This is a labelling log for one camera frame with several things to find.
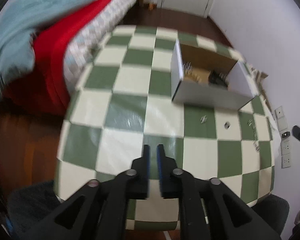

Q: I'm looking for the black smart band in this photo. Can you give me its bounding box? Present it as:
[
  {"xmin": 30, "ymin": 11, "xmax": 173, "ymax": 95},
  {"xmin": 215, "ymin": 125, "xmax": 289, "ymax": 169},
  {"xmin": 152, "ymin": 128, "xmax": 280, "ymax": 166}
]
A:
[{"xmin": 208, "ymin": 70, "xmax": 228, "ymax": 88}]

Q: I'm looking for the green checkered table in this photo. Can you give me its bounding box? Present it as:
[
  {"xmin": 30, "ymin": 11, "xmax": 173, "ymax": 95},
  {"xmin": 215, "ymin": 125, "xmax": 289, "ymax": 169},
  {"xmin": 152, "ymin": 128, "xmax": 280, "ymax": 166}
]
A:
[{"xmin": 54, "ymin": 25, "xmax": 275, "ymax": 232}]

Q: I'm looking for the diamond pattern mattress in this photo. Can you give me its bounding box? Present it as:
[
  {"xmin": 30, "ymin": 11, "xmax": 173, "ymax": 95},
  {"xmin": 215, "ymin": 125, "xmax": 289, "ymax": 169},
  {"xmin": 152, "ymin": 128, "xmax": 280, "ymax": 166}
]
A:
[{"xmin": 64, "ymin": 0, "xmax": 147, "ymax": 90}]

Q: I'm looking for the teal duvet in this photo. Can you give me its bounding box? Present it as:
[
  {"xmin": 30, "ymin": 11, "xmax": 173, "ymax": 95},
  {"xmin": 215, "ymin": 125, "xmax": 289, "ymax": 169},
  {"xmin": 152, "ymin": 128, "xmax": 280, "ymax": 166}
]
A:
[{"xmin": 0, "ymin": 0, "xmax": 153, "ymax": 103}]

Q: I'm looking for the white tote bag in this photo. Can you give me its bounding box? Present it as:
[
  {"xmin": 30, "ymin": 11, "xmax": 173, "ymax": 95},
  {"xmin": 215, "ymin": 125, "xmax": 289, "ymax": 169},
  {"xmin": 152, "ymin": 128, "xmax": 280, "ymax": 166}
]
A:
[{"xmin": 247, "ymin": 62, "xmax": 269, "ymax": 85}]

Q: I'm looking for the dark grey fuzzy cloth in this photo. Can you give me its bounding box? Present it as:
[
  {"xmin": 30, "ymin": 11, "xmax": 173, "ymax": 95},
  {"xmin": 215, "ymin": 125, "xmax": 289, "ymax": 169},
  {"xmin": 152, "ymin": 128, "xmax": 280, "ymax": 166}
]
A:
[
  {"xmin": 251, "ymin": 194, "xmax": 290, "ymax": 236},
  {"xmin": 6, "ymin": 180, "xmax": 64, "ymax": 240}
]

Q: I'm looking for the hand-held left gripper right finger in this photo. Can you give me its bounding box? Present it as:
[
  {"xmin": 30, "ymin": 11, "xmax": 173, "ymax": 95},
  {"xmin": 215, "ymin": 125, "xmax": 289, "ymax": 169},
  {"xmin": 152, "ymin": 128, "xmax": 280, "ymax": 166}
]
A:
[{"xmin": 156, "ymin": 144, "xmax": 282, "ymax": 240}]

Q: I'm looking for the wooden bead bracelet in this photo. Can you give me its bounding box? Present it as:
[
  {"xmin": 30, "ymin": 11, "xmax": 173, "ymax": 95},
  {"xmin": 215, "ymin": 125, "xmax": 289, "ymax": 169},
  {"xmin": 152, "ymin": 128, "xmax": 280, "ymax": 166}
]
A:
[{"xmin": 184, "ymin": 66, "xmax": 212, "ymax": 85}]

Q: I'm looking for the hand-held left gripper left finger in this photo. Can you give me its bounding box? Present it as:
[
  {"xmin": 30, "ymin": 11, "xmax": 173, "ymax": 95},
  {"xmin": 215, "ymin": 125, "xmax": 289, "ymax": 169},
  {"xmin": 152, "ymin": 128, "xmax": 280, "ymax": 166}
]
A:
[{"xmin": 22, "ymin": 144, "xmax": 150, "ymax": 240}]

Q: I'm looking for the white cardboard box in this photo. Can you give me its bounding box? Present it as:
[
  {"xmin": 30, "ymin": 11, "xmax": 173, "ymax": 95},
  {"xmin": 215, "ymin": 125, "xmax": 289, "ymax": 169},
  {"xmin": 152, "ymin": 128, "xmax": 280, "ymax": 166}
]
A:
[{"xmin": 170, "ymin": 39, "xmax": 259, "ymax": 111}]

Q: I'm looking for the red blanket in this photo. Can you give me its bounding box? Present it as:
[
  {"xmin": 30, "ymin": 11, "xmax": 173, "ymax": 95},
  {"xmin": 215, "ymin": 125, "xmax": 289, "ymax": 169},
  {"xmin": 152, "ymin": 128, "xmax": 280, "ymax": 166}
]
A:
[{"xmin": 2, "ymin": 0, "xmax": 130, "ymax": 115}]

